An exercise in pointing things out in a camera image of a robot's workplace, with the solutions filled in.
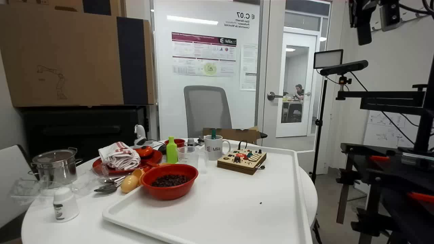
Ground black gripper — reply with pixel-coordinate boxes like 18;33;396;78
349;0;380;48

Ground wooden switch board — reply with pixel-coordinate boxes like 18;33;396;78
216;148;269;177

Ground black LED light panel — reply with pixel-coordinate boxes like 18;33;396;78
314;48;346;71

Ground white glass door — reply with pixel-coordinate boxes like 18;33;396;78
274;28;322;140

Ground whiteboard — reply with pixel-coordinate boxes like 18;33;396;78
362;109;434;152

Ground black light stand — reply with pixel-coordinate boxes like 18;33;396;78
310;78;330;185

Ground white paper sheet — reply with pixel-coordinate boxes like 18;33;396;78
239;43;259;93

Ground grey mesh office chair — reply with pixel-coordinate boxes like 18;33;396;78
183;85;234;140

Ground white mug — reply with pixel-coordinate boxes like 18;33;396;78
202;133;232;163

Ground clear plastic cup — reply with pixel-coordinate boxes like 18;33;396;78
182;146;211;177

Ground small red bowl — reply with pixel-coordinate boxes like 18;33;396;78
164;137;187;150

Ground white plastic tray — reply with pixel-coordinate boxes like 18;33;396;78
102;146;315;244

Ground green squeeze bottle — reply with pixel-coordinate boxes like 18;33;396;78
166;136;181;166

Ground red bowl with coffee beans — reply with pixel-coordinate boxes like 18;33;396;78
140;163;201;202

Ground white tabletop device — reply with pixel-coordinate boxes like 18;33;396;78
133;124;148;148

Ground red small object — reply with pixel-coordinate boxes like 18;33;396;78
136;146;158;159

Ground yellow orange plastic scoop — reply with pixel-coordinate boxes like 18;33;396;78
118;167;147;196

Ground red plate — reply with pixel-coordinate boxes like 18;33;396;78
91;147;164;178

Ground black cabinet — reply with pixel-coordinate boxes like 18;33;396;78
19;105;149;160

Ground metal utensil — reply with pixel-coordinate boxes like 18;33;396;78
93;175;128;197

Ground large cardboard box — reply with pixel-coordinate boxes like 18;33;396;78
0;3;158;109

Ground white pill bottle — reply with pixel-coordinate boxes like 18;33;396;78
50;186;82;224

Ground clear plastic container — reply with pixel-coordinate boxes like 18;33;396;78
10;174;55;208

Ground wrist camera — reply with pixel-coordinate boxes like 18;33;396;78
379;0;403;32

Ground black stereo camera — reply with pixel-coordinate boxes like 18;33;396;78
319;59;371;78

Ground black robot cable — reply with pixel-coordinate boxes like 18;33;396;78
398;0;434;21

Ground orange clamp handle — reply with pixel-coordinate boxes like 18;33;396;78
407;190;434;205
369;154;392;165

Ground black metal stand frame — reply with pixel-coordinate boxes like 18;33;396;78
335;57;434;244

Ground purple white wall poster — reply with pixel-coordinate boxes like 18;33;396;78
170;32;239;79

